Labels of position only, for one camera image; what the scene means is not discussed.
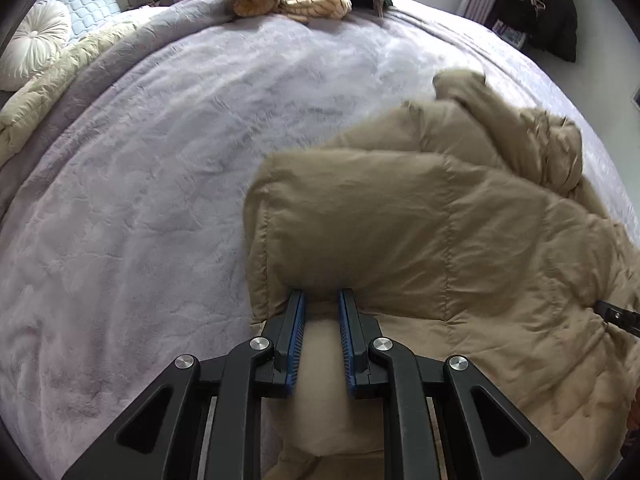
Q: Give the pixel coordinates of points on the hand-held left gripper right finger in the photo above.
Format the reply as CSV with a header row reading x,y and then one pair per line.
x,y
349,340

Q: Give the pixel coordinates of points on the white round tufted pillow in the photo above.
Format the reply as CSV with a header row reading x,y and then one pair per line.
x,y
35,45

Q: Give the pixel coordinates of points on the cream quilted comforter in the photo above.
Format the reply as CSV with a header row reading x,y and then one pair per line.
x,y
45,85

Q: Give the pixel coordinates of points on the white quilted headboard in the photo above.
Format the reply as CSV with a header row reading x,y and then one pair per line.
x,y
85,2

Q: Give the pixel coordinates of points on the tan puffer jacket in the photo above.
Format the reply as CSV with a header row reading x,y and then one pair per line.
x,y
430,240

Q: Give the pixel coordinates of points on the black hanging clothing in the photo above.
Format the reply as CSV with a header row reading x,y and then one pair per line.
x,y
542,5

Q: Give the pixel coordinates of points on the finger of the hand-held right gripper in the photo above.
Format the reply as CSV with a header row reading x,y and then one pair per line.
x,y
620,316

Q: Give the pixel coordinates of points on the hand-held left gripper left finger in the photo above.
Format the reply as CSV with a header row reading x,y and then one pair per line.
x,y
295,340

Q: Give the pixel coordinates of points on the lilac plush bed blanket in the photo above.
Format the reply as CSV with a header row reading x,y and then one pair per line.
x,y
165,185

